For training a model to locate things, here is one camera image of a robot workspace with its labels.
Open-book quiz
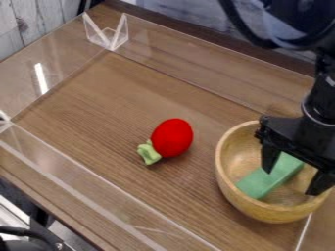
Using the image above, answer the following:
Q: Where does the black metal bracket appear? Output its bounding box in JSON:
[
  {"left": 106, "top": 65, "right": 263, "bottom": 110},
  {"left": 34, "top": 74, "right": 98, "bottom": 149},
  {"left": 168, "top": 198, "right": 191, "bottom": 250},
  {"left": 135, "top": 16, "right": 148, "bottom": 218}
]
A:
[{"left": 30, "top": 219, "right": 76, "bottom": 251}]

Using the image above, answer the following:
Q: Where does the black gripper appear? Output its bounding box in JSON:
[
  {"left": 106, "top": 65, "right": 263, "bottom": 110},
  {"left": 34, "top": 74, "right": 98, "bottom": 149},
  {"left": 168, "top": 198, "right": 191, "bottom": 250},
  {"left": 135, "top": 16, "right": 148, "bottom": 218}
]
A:
[{"left": 255, "top": 116, "right": 335, "bottom": 196}]

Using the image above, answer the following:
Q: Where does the clear acrylic enclosure wall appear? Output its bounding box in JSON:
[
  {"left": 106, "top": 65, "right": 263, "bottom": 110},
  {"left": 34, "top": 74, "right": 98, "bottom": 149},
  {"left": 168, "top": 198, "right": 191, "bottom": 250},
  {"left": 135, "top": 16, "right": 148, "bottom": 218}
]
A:
[{"left": 0, "top": 18, "right": 311, "bottom": 251}]

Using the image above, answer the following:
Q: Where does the brown wooden bowl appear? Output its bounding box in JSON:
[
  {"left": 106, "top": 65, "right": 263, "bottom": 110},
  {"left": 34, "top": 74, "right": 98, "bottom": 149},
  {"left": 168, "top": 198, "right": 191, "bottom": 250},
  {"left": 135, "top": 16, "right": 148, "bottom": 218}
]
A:
[{"left": 215, "top": 121, "right": 331, "bottom": 224}]

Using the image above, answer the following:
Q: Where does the black cable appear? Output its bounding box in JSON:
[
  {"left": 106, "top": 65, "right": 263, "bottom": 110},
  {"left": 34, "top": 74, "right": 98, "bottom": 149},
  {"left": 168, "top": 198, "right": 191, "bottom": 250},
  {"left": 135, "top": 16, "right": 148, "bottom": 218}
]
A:
[{"left": 0, "top": 226, "right": 36, "bottom": 244}]

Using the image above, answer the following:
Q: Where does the red plush strawberry toy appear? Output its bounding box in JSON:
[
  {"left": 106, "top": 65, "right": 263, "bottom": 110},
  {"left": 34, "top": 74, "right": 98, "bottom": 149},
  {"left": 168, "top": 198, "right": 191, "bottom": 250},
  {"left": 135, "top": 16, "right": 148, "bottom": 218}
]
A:
[{"left": 138, "top": 118, "right": 194, "bottom": 165}]

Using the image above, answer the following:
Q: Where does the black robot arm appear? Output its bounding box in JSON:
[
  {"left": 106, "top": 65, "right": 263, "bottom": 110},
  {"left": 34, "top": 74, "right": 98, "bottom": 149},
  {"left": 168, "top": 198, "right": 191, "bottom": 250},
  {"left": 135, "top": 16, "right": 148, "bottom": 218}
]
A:
[{"left": 219, "top": 0, "right": 335, "bottom": 196}]

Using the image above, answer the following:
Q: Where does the green rectangular block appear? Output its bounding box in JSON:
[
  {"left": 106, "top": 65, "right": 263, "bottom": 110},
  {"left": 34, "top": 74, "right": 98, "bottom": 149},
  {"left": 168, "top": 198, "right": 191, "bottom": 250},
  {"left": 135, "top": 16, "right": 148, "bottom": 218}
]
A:
[{"left": 235, "top": 153, "right": 305, "bottom": 200}]

